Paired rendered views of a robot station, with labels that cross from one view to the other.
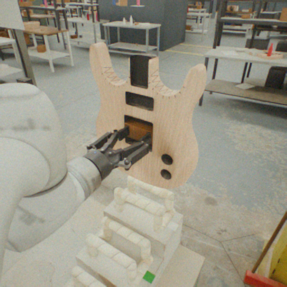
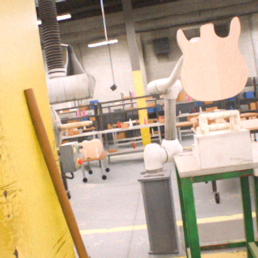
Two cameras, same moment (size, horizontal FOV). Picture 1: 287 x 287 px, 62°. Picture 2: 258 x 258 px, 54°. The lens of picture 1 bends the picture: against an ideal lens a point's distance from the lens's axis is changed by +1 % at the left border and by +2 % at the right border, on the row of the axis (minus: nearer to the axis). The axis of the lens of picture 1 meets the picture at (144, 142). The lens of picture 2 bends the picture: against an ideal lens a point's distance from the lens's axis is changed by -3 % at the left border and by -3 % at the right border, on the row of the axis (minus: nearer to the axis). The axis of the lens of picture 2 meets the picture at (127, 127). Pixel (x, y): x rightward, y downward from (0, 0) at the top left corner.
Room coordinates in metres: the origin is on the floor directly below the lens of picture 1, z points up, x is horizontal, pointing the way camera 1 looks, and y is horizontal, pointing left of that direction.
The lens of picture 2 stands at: (1.65, -1.02, 1.28)
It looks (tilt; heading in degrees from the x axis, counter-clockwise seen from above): 3 degrees down; 155
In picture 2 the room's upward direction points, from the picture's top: 8 degrees counter-clockwise
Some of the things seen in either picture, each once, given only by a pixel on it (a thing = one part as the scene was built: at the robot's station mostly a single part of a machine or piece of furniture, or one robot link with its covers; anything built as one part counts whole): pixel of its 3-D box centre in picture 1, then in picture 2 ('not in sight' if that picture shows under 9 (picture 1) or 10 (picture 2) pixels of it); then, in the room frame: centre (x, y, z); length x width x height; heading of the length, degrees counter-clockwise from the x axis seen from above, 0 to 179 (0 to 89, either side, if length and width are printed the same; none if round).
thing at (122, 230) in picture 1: (125, 231); (215, 128); (0.51, 0.07, 1.12); 0.20 x 0.03 x 0.03; 58
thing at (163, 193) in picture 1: (149, 186); (219, 115); (0.65, -0.02, 1.20); 0.20 x 0.03 x 0.03; 58
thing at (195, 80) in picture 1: (188, 83); (183, 38); (0.55, -0.10, 1.63); 0.07 x 0.04 x 0.09; 58
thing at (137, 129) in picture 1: (140, 132); not in sight; (0.61, 0.01, 1.46); 0.10 x 0.03 x 0.05; 58
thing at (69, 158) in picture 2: not in sight; (61, 162); (-0.27, -0.69, 0.99); 0.24 x 0.21 x 0.26; 59
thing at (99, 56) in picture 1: (104, 63); (232, 28); (0.69, 0.11, 1.64); 0.07 x 0.04 x 0.10; 58
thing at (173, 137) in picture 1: (143, 125); (211, 63); (0.62, 0.01, 1.48); 0.35 x 0.04 x 0.40; 58
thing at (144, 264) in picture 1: (142, 268); not in sight; (0.43, 0.01, 1.04); 0.11 x 0.03 x 0.03; 149
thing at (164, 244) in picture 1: (143, 227); (222, 148); (0.61, 0.01, 1.02); 0.27 x 0.15 x 0.17; 59
